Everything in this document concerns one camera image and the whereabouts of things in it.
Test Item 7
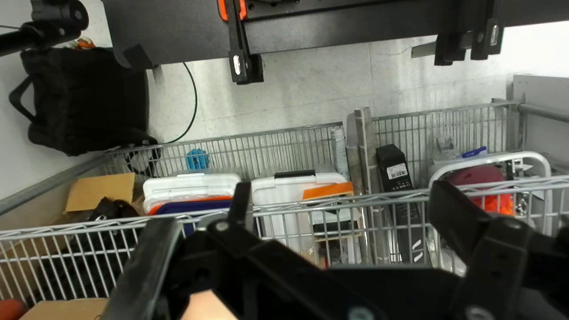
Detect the black table with clamps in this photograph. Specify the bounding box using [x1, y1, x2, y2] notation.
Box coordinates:
[102, 0, 569, 84]

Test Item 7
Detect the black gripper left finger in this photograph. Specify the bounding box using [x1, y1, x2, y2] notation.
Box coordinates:
[208, 183, 333, 320]

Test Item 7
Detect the white plastic case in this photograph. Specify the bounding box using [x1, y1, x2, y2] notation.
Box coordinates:
[143, 173, 240, 215]

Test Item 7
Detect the white wire basket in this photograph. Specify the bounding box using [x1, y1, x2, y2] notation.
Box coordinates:
[429, 151, 553, 190]

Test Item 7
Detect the black bag on floor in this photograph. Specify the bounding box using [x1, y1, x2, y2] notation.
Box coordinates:
[9, 48, 157, 157]

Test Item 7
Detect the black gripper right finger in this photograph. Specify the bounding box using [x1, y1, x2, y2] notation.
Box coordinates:
[429, 181, 569, 297]

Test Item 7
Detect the pink plastic bowl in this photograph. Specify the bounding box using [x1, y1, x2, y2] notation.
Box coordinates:
[182, 292, 237, 320]

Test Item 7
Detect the small brown cardboard box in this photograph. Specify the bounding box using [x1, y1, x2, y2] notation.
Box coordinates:
[64, 173, 136, 213]

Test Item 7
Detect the wire metal shelving rack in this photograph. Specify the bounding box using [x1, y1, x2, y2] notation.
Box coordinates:
[0, 101, 569, 306]

